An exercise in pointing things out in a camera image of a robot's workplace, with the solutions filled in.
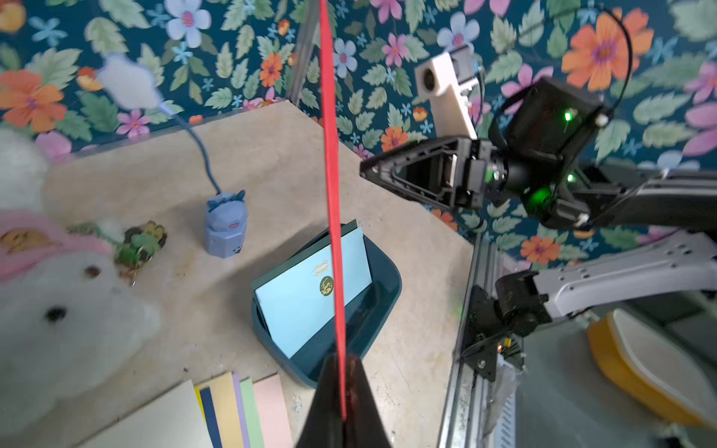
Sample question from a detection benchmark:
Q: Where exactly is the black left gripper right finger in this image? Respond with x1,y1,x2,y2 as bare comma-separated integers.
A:
344,355,391,448

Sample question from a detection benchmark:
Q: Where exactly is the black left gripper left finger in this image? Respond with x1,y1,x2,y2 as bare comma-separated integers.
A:
296,355,344,448

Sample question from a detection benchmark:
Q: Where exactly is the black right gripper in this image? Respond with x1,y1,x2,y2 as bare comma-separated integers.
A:
360,136,509,211

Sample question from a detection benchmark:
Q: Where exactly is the light blue envelope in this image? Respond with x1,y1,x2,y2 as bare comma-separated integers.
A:
254,221,372,358

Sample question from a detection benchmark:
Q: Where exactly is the red envelope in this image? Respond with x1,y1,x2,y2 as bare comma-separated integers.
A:
319,0,347,422

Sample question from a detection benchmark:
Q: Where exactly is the dark green envelope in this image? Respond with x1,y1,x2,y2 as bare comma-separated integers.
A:
251,228,330,291

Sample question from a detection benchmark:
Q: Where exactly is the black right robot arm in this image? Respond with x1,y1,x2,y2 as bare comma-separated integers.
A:
360,78,716,231

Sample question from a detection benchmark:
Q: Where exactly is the dark teal storage box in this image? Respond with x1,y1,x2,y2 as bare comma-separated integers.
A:
251,235,403,388

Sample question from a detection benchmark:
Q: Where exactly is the pink envelope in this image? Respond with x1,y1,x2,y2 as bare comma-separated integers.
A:
254,373,294,448

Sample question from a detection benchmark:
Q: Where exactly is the light green envelope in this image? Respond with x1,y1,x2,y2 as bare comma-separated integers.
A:
239,378,265,448

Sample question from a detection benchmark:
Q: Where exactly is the yellow envelope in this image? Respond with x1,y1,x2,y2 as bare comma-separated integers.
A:
194,373,248,448

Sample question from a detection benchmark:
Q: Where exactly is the navy blue envelope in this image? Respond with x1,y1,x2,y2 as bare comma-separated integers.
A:
198,388,222,448

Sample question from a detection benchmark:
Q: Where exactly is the cream envelope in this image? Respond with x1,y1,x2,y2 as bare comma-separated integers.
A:
81,381,213,448

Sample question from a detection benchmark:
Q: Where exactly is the small green flower toy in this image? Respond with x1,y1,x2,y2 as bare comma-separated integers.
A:
67,220,168,287

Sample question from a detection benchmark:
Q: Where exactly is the white plush bunny toy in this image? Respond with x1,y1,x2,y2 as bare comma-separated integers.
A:
1,128,160,438

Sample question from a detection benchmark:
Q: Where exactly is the yellow white plastic container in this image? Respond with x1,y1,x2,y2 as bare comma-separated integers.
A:
587,309,716,430

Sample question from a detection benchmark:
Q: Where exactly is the blue cat desk lamp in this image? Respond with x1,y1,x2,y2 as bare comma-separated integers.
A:
97,54,248,259

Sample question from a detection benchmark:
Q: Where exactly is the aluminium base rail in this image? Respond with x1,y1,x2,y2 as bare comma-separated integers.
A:
437,235,519,447

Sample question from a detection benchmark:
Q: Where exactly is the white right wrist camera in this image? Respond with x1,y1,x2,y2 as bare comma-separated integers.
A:
415,43,479,140

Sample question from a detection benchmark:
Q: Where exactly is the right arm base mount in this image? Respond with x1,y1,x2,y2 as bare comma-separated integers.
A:
461,230,717,385

